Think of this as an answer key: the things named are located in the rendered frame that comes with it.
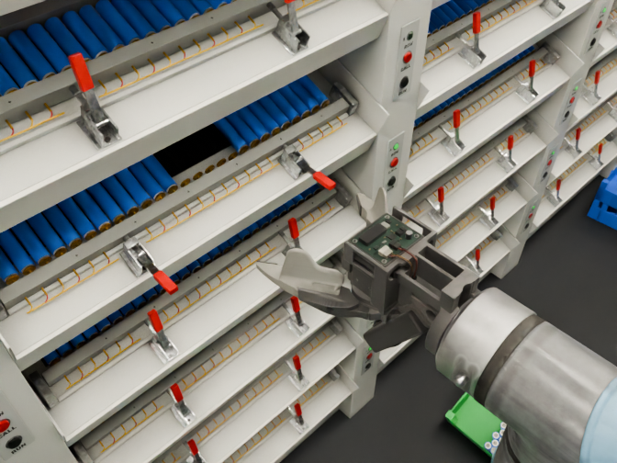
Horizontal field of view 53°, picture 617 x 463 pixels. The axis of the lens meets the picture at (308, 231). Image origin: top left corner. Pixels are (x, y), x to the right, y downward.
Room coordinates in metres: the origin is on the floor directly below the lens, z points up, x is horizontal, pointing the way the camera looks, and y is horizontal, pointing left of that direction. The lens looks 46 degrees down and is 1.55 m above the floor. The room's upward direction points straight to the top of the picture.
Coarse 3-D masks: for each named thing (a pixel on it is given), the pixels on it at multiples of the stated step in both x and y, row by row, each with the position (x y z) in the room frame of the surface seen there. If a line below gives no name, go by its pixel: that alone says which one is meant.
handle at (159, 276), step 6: (138, 258) 0.51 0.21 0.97; (144, 258) 0.51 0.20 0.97; (144, 264) 0.50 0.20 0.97; (150, 264) 0.50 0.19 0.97; (150, 270) 0.49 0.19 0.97; (156, 270) 0.49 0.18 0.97; (156, 276) 0.48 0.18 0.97; (162, 276) 0.48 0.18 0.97; (162, 282) 0.47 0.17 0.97; (168, 282) 0.47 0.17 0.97; (168, 288) 0.46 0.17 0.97; (174, 288) 0.46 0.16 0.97
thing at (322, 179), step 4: (296, 160) 0.70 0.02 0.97; (300, 160) 0.70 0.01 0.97; (300, 164) 0.69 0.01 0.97; (304, 164) 0.69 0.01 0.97; (304, 168) 0.68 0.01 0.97; (308, 168) 0.68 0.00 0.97; (312, 168) 0.68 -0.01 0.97; (308, 172) 0.67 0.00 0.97; (312, 172) 0.67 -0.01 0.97; (316, 172) 0.67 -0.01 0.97; (316, 176) 0.66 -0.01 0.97; (320, 176) 0.66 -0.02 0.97; (324, 176) 0.66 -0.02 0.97; (316, 180) 0.66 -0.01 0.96; (320, 180) 0.66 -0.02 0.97; (324, 180) 0.65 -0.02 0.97; (328, 180) 0.65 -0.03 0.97; (320, 184) 0.65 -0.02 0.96; (324, 184) 0.65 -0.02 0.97; (328, 184) 0.65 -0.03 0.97; (332, 184) 0.65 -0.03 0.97; (328, 188) 0.64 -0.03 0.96; (332, 188) 0.65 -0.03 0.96
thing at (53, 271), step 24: (312, 120) 0.77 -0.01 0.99; (264, 144) 0.71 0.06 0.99; (288, 144) 0.73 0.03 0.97; (216, 168) 0.65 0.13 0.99; (240, 168) 0.66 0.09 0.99; (192, 192) 0.61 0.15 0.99; (144, 216) 0.56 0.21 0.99; (96, 240) 0.52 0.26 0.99; (120, 240) 0.53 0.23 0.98; (48, 264) 0.48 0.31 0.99; (72, 264) 0.49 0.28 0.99; (24, 288) 0.45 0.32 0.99
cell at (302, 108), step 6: (282, 90) 0.82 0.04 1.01; (288, 90) 0.82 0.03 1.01; (288, 96) 0.81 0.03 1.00; (294, 96) 0.81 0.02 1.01; (288, 102) 0.80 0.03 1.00; (294, 102) 0.80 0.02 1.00; (300, 102) 0.80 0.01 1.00; (294, 108) 0.80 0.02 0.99; (300, 108) 0.79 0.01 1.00; (306, 108) 0.79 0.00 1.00; (300, 114) 0.79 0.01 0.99
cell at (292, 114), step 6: (276, 90) 0.81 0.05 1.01; (270, 96) 0.80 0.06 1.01; (276, 96) 0.80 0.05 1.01; (282, 96) 0.80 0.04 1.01; (276, 102) 0.80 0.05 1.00; (282, 102) 0.79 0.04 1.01; (282, 108) 0.79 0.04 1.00; (288, 108) 0.78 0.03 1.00; (288, 114) 0.78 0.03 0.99; (294, 114) 0.78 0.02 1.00
